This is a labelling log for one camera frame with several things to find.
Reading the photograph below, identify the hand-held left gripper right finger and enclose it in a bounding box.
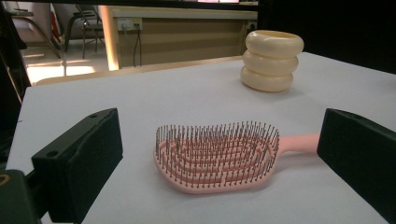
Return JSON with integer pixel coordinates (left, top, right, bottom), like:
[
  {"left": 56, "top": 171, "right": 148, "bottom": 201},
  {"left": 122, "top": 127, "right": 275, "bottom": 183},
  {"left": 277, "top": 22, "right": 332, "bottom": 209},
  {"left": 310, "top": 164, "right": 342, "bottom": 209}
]
[{"left": 317, "top": 107, "right": 396, "bottom": 224}]

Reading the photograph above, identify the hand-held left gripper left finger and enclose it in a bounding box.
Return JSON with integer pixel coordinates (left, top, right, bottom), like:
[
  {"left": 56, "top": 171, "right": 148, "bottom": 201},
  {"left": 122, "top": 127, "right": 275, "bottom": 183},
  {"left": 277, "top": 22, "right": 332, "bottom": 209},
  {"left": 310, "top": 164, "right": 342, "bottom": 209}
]
[{"left": 31, "top": 107, "right": 124, "bottom": 224}]

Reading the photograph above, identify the cream ringed cup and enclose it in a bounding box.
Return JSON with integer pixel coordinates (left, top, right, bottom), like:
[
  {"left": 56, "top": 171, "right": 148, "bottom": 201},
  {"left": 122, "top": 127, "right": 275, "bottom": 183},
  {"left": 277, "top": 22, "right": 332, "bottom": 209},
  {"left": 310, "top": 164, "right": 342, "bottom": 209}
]
[{"left": 239, "top": 29, "right": 305, "bottom": 93}]

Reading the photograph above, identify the pink hairbrush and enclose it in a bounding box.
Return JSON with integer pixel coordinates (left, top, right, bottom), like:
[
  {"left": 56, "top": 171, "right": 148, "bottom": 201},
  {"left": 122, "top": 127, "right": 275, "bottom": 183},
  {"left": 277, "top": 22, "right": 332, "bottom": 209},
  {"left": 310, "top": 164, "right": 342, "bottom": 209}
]
[{"left": 152, "top": 120, "right": 321, "bottom": 195}]

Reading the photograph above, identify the white board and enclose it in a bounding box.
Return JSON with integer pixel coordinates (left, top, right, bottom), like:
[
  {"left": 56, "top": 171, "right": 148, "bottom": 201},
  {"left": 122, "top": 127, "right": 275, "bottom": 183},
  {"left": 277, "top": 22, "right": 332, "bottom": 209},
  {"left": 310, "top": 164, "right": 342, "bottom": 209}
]
[{"left": 6, "top": 51, "right": 396, "bottom": 224}]

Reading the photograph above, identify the dark metal chair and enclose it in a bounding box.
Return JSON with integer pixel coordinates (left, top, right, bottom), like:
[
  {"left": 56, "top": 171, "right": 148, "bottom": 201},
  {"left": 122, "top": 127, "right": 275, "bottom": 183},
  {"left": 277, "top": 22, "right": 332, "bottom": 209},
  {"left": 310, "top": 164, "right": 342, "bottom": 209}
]
[{"left": 64, "top": 3, "right": 106, "bottom": 60}]

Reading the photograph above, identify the beige chair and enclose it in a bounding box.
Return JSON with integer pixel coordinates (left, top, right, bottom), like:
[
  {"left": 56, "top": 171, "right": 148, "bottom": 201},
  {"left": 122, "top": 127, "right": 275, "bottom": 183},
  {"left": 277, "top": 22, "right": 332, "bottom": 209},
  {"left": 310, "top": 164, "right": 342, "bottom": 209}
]
[{"left": 6, "top": 1, "right": 63, "bottom": 60}]

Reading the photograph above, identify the wooden counter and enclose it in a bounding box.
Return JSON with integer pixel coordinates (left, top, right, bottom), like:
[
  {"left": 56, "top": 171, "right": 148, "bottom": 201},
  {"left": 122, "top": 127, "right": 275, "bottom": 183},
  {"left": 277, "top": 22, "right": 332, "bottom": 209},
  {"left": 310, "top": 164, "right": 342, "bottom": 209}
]
[{"left": 100, "top": 5, "right": 259, "bottom": 72}]

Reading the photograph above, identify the black hanging cable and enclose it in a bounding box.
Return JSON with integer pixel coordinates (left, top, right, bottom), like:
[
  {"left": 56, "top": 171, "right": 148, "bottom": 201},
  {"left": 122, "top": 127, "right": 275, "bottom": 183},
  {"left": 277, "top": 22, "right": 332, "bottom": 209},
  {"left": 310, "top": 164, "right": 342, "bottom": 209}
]
[{"left": 133, "top": 24, "right": 143, "bottom": 68}]

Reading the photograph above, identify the white wall socket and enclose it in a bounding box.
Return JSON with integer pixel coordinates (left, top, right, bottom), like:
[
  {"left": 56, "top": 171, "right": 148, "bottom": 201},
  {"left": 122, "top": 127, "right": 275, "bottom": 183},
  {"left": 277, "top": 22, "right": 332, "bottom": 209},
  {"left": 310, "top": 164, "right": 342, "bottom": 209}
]
[{"left": 117, "top": 17, "right": 144, "bottom": 32}]

